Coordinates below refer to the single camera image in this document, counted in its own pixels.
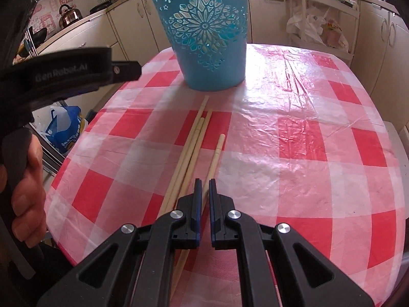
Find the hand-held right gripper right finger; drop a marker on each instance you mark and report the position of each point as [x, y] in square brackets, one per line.
[213, 204]

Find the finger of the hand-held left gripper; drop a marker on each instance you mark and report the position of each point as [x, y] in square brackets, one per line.
[127, 70]

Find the person's left hand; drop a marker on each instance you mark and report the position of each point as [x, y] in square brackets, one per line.
[30, 204]

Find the row of wooden chopsticks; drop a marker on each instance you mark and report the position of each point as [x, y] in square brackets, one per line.
[193, 144]

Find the white base cabinets with drawers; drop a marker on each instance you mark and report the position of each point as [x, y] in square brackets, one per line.
[380, 38]

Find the blue perforated plastic basket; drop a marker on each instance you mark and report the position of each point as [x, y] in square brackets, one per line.
[207, 70]

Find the clear plastic sheet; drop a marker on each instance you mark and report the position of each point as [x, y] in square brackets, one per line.
[287, 102]

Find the white kitchen trolley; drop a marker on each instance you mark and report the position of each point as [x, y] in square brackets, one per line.
[351, 22]

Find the black frying pan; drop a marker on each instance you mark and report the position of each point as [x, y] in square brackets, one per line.
[40, 36]

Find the pale bamboo chopstick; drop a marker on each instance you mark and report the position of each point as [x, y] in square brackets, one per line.
[217, 153]

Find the pink wall sticker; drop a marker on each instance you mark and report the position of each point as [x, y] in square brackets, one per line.
[48, 19]

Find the red checkered tablecloth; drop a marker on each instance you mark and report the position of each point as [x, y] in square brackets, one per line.
[303, 134]

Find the blue plastic bag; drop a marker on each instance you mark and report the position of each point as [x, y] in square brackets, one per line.
[64, 128]

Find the dark metal kettle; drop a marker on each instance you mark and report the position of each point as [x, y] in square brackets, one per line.
[70, 16]

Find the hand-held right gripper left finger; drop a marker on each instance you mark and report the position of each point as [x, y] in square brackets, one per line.
[198, 204]

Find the white plastic bags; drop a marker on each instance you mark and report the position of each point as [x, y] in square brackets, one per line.
[306, 25]

